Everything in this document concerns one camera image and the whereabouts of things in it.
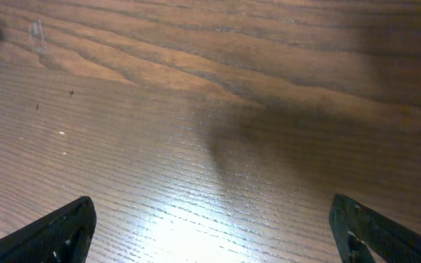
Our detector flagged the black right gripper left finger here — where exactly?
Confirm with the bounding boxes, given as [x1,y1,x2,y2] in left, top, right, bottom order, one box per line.
[0,196,96,263]

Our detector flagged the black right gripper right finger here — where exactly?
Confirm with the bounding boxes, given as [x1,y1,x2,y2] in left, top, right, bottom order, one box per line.
[329,194,421,263]

